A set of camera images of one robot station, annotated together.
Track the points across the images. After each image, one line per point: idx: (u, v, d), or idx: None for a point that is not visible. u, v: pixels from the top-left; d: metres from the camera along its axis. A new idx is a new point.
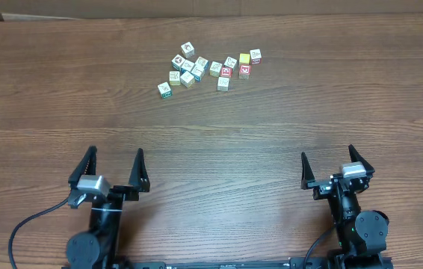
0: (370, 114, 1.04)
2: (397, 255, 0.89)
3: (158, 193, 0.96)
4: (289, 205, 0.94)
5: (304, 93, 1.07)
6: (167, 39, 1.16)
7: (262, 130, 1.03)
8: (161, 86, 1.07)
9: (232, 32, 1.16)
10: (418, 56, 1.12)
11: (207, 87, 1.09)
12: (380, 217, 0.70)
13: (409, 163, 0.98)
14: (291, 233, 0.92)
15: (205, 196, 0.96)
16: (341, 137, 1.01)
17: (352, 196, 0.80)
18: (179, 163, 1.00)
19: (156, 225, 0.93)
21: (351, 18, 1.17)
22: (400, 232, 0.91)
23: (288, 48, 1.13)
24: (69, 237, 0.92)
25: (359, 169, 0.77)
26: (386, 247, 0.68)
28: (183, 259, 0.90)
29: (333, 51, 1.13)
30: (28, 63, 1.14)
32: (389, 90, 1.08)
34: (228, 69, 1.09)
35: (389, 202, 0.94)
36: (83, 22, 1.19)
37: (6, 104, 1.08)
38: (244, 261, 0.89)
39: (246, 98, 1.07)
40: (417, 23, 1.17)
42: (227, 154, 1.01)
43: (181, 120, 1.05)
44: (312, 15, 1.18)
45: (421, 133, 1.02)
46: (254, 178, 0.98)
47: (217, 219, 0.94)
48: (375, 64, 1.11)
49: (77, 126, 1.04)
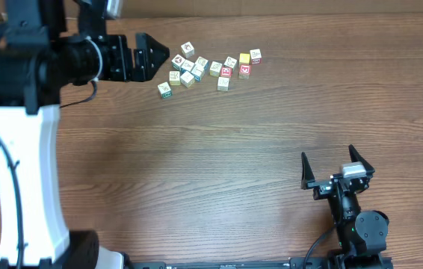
0: (370, 114, 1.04)
2: (397, 255, 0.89)
3: (158, 193, 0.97)
4: (289, 205, 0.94)
5: (304, 93, 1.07)
6: (167, 40, 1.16)
7: (262, 130, 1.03)
8: (161, 86, 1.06)
9: (232, 32, 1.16)
10: (418, 56, 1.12)
11: (207, 87, 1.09)
12: (380, 217, 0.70)
13: (409, 163, 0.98)
14: (291, 233, 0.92)
15: (205, 196, 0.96)
16: (341, 137, 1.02)
17: (352, 196, 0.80)
18: (179, 163, 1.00)
19: (155, 225, 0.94)
21: (352, 18, 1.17)
22: (400, 232, 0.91)
23: (287, 48, 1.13)
24: None
25: (359, 169, 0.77)
26: (386, 247, 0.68)
28: (182, 259, 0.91)
29: (333, 51, 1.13)
30: None
32: (390, 90, 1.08)
34: (228, 69, 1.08)
35: (389, 202, 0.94)
36: None
37: None
38: (244, 261, 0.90)
39: (246, 98, 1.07)
40: (417, 23, 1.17)
42: (227, 154, 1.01)
43: (181, 119, 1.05)
44: (312, 14, 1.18)
45: (421, 133, 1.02)
46: (254, 178, 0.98)
47: (217, 219, 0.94)
48: (375, 64, 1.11)
49: (77, 126, 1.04)
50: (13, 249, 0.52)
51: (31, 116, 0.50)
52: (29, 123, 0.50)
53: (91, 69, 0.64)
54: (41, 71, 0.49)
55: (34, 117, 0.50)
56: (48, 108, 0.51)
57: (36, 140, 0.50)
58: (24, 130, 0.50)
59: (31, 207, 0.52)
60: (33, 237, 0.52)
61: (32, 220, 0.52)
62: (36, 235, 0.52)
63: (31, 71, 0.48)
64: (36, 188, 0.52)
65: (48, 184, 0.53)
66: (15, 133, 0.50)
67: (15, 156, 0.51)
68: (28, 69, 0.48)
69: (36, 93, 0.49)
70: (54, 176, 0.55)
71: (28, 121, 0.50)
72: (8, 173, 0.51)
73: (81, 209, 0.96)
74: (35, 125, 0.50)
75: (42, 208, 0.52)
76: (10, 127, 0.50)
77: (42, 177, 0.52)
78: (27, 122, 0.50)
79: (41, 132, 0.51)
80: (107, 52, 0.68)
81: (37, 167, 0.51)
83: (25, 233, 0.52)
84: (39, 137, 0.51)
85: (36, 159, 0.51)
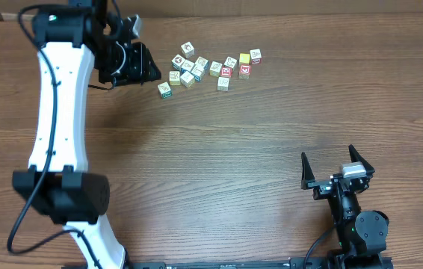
0: (370, 114, 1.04)
2: (397, 255, 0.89)
3: (158, 193, 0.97)
4: (289, 205, 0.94)
5: (304, 93, 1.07)
6: (167, 39, 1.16)
7: (262, 130, 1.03)
8: (161, 86, 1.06)
9: (232, 32, 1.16)
10: (418, 56, 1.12)
11: (207, 87, 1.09)
12: (380, 217, 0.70)
13: (409, 163, 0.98)
14: (291, 233, 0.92)
15: (205, 196, 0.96)
16: (341, 137, 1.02)
17: (352, 197, 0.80)
18: (179, 163, 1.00)
19: (155, 225, 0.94)
21: (351, 18, 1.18)
22: (400, 232, 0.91)
23: (287, 48, 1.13)
24: (69, 238, 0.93)
25: (359, 169, 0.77)
26: (386, 247, 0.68)
28: (182, 259, 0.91)
29: (333, 51, 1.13)
30: (28, 62, 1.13)
32: (389, 90, 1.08)
34: (228, 69, 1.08)
35: (389, 202, 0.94)
36: None
37: (6, 104, 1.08)
38: (244, 261, 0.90)
39: (246, 98, 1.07)
40: (417, 23, 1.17)
42: (227, 154, 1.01)
43: (181, 119, 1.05)
44: (312, 15, 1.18)
45: (421, 133, 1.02)
46: (254, 178, 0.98)
47: (217, 219, 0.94)
48: (375, 64, 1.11)
49: None
50: (42, 156, 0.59)
51: (75, 49, 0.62)
52: (72, 54, 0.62)
53: (116, 64, 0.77)
54: (88, 19, 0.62)
55: (77, 48, 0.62)
56: (89, 51, 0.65)
57: (77, 66, 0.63)
58: (69, 56, 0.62)
59: (66, 123, 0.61)
60: (61, 149, 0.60)
61: (63, 130, 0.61)
62: (65, 147, 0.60)
63: (81, 18, 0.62)
64: (72, 106, 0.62)
65: (80, 113, 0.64)
66: (60, 58, 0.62)
67: (58, 78, 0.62)
68: (79, 16, 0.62)
69: (82, 35, 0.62)
70: (84, 111, 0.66)
71: (72, 51, 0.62)
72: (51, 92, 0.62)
73: None
74: (78, 54, 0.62)
75: (74, 127, 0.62)
76: (58, 53, 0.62)
77: (78, 101, 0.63)
78: (71, 51, 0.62)
79: (81, 63, 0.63)
80: (129, 57, 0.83)
81: (75, 88, 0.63)
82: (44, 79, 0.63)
83: (56, 145, 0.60)
84: (81, 65, 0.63)
85: (75, 81, 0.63)
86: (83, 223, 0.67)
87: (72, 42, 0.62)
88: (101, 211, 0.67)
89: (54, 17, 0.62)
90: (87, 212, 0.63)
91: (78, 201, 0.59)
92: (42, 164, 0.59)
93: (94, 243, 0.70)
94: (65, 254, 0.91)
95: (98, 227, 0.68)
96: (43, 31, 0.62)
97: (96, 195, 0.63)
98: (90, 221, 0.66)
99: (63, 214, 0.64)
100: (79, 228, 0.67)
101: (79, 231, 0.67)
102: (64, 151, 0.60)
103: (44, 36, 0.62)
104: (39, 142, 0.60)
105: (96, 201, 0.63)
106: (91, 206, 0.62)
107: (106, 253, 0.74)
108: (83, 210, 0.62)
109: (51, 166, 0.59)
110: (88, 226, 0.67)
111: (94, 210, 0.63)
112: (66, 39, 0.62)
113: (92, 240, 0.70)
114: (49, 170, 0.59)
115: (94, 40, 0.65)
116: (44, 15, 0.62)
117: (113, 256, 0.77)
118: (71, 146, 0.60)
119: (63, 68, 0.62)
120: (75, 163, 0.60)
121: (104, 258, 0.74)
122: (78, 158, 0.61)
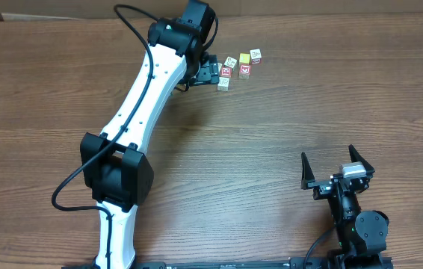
0: (370, 114, 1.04)
2: (397, 255, 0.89)
3: (158, 193, 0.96)
4: (289, 205, 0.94)
5: (304, 93, 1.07)
6: None
7: (262, 130, 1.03)
8: None
9: (232, 32, 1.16)
10: (418, 56, 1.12)
11: (208, 87, 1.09)
12: (380, 217, 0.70)
13: (409, 164, 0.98)
14: (291, 233, 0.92)
15: (205, 196, 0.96)
16: (342, 137, 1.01)
17: (352, 196, 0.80)
18: (180, 163, 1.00)
19: (156, 225, 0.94)
21: (352, 18, 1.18)
22: (400, 232, 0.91)
23: (287, 48, 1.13)
24: (69, 237, 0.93)
25: (359, 169, 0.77)
26: (386, 247, 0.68)
28: (182, 259, 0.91)
29: (333, 51, 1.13)
30: (28, 62, 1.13)
32: (389, 90, 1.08)
34: (228, 69, 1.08)
35: (389, 202, 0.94)
36: (83, 22, 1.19)
37: (6, 104, 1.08)
38: (244, 261, 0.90)
39: (246, 98, 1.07)
40: (417, 23, 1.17)
42: (227, 154, 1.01)
43: (181, 120, 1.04)
44: (312, 15, 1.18)
45: (421, 134, 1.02)
46: (254, 178, 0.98)
47: (217, 219, 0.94)
48: (375, 64, 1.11)
49: (77, 126, 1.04)
50: (117, 128, 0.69)
51: (177, 57, 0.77)
52: (174, 60, 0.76)
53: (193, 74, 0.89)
54: (195, 39, 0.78)
55: (178, 56, 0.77)
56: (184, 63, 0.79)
57: (173, 69, 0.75)
58: (170, 59, 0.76)
59: (145, 111, 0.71)
60: (134, 128, 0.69)
61: (141, 113, 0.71)
62: (138, 128, 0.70)
63: (191, 36, 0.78)
64: (155, 98, 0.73)
65: (158, 110, 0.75)
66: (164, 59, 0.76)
67: (155, 72, 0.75)
68: (190, 34, 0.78)
69: (187, 47, 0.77)
70: (158, 110, 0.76)
71: (174, 57, 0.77)
72: (143, 81, 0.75)
73: (69, 213, 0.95)
74: (177, 61, 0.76)
75: (150, 119, 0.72)
76: (162, 55, 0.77)
77: (160, 98, 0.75)
78: (173, 57, 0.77)
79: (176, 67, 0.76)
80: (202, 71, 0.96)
81: (163, 86, 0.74)
82: (143, 70, 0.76)
83: (131, 124, 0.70)
84: (176, 69, 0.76)
85: (166, 80, 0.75)
86: (117, 208, 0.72)
87: (176, 51, 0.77)
88: (139, 202, 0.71)
89: (169, 27, 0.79)
90: (127, 197, 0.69)
91: (128, 178, 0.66)
92: (113, 136, 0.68)
93: (117, 232, 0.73)
94: (65, 254, 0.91)
95: (128, 217, 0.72)
96: (157, 34, 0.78)
97: (142, 186, 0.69)
98: (124, 208, 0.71)
99: (106, 190, 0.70)
100: (110, 212, 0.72)
101: (110, 214, 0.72)
102: (137, 131, 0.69)
103: (156, 38, 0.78)
104: (119, 117, 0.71)
105: (140, 188, 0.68)
106: (134, 191, 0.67)
107: (121, 247, 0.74)
108: (125, 193, 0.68)
109: (119, 140, 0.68)
110: (122, 211, 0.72)
111: (134, 196, 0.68)
112: (172, 47, 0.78)
113: (116, 228, 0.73)
114: (117, 143, 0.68)
115: (193, 57, 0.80)
116: (163, 24, 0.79)
117: (125, 255, 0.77)
118: (143, 128, 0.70)
119: (161, 66, 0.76)
120: (140, 145, 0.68)
121: (116, 252, 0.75)
122: (143, 143, 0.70)
